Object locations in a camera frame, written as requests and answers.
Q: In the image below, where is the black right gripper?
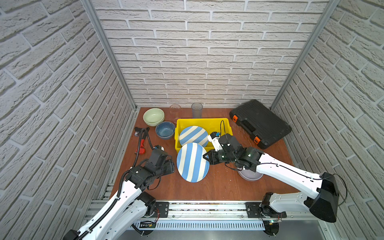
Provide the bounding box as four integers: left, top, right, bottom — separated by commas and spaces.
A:
203, 148, 238, 165

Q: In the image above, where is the lavender ceramic bowl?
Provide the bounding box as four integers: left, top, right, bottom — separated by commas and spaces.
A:
238, 169, 264, 182

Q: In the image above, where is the dark blue ceramic bowl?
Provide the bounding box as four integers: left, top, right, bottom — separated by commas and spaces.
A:
155, 122, 176, 140

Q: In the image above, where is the blue white striped plate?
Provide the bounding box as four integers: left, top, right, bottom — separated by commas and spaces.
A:
177, 143, 210, 183
179, 126, 209, 147

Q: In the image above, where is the light green ceramic bowl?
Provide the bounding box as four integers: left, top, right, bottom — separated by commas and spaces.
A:
143, 108, 165, 127

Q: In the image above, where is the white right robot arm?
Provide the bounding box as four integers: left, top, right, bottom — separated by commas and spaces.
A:
203, 147, 340, 223

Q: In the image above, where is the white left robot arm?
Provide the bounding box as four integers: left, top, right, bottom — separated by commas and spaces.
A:
63, 145, 175, 240

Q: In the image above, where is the yellow plastic bin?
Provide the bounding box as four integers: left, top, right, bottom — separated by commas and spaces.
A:
175, 118, 233, 153

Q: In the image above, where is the red and black pipe wrench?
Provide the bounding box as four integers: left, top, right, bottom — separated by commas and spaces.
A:
135, 131, 147, 155

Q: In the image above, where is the black plastic tool case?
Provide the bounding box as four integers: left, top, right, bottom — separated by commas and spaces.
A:
230, 100, 292, 150

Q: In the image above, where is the grey translucent plastic cup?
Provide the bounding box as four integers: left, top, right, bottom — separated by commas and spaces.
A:
191, 103, 203, 119

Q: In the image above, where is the pink translucent plastic cup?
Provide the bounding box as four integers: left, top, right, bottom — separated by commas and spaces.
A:
170, 104, 181, 125

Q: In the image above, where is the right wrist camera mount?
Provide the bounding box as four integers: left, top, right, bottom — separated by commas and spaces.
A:
207, 131, 242, 154

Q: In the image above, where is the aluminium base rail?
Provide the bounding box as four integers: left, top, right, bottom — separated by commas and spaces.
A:
86, 199, 328, 232

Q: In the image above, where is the aluminium frame post right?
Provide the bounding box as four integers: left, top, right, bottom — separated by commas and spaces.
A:
270, 0, 340, 111

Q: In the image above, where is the aluminium frame post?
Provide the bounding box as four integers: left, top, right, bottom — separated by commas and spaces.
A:
82, 0, 138, 111
270, 0, 340, 111

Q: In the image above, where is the aluminium frame post left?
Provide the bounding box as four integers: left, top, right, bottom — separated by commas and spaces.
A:
82, 0, 138, 111

